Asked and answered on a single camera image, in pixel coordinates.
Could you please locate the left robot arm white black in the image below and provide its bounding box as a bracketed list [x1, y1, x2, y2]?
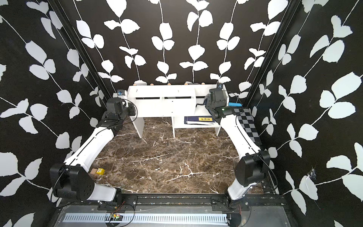
[50, 97, 138, 202]

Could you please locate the white wooden bookshelf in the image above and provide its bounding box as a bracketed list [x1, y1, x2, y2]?
[127, 84, 221, 138]

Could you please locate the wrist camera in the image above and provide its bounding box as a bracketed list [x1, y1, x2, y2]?
[117, 89, 127, 99]
[217, 83, 224, 89]

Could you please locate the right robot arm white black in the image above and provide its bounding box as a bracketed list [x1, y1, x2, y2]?
[204, 88, 270, 201]

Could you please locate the blue book yellow label top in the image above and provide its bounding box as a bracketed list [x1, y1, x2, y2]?
[184, 116, 215, 125]

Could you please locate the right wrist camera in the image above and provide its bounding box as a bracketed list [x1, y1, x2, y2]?
[217, 83, 224, 89]

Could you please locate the small yellow tan object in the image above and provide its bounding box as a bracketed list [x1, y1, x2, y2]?
[90, 168, 105, 176]

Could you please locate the small green circuit board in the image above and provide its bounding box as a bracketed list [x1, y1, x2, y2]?
[109, 214, 123, 222]

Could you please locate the black white checkerboard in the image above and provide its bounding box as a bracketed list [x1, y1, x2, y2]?
[233, 107, 262, 147]

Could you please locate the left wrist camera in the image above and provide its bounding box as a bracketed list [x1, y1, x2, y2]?
[117, 89, 127, 99]

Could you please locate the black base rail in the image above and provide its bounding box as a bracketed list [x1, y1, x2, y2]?
[70, 194, 288, 213]

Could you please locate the blue plastic flashlight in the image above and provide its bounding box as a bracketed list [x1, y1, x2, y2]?
[228, 102, 243, 107]

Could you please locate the white perforated cable strip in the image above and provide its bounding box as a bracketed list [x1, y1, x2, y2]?
[62, 213, 228, 225]

